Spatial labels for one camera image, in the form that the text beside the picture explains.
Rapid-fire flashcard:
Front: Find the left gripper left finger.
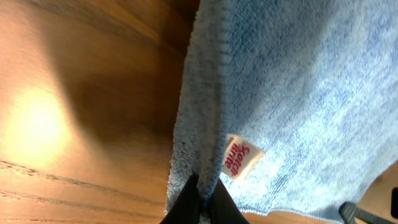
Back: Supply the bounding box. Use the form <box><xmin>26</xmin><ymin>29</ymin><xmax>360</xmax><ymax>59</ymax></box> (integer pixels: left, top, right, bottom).
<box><xmin>160</xmin><ymin>174</ymin><xmax>200</xmax><ymax>224</ymax></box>

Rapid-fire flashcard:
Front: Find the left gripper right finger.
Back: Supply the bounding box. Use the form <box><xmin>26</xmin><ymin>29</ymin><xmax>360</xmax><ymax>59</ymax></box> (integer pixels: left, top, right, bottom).
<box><xmin>208</xmin><ymin>179</ymin><xmax>249</xmax><ymax>224</ymax></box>

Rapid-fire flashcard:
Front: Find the blue microfiber cloth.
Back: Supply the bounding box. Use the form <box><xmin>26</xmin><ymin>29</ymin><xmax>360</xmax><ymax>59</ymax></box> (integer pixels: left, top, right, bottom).
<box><xmin>166</xmin><ymin>0</ymin><xmax>397</xmax><ymax>223</ymax></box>

